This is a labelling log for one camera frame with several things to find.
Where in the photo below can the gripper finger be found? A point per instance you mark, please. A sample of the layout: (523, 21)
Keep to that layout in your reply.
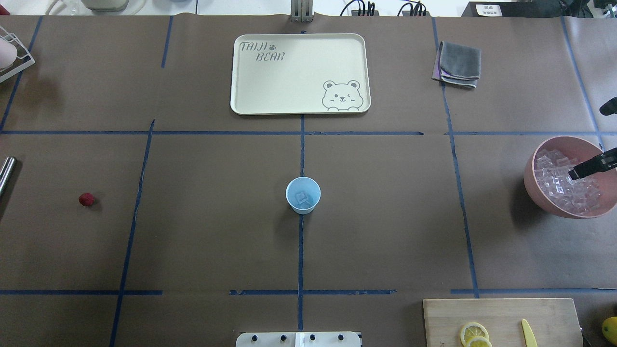
(603, 162)
(609, 108)

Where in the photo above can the clear ice cubes pile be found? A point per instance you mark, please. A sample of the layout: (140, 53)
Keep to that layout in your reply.
(551, 172)

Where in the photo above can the light blue plastic cup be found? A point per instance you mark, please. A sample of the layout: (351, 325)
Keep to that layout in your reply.
(303, 183)

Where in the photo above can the ice cube in cup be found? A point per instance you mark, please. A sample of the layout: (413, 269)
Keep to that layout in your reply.
(303, 200)

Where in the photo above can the white cup rack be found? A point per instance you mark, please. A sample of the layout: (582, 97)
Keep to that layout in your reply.
(24, 60)

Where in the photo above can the pink cup on rack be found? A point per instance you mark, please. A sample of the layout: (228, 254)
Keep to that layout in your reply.
(8, 52)

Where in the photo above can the pink bowl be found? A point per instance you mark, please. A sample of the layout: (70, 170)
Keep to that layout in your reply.
(577, 148)

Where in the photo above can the grey folded cloth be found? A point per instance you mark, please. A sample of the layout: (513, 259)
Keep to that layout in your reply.
(460, 61)

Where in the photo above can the yellow lemon back left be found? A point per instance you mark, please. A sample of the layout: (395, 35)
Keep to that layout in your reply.
(609, 330)

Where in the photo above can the wooden cutting board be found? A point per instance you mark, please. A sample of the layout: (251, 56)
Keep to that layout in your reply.
(553, 321)

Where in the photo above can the purple cloth underneath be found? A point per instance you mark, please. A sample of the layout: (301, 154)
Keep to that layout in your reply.
(440, 75)

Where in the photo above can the yellow plastic knife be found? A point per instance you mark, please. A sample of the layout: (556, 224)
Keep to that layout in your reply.
(528, 334)

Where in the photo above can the lemon slices row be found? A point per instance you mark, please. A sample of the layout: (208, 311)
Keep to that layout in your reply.
(474, 334)

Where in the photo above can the cream bear tray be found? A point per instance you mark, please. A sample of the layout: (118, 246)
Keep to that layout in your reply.
(311, 73)

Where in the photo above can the red strawberry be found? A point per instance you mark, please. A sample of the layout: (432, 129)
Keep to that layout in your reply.
(87, 199)

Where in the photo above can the steel muddler black tip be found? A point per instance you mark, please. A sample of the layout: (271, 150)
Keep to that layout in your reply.
(6, 172)

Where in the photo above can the aluminium frame post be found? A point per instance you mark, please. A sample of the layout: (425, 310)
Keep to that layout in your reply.
(301, 11)

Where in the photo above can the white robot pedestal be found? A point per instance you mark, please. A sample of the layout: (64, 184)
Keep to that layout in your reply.
(300, 339)

